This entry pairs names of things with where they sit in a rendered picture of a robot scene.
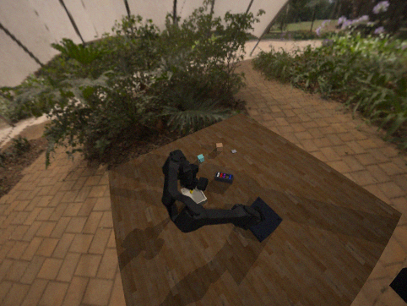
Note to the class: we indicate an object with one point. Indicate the small teal cube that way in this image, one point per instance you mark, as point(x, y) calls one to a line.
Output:
point(200, 158)

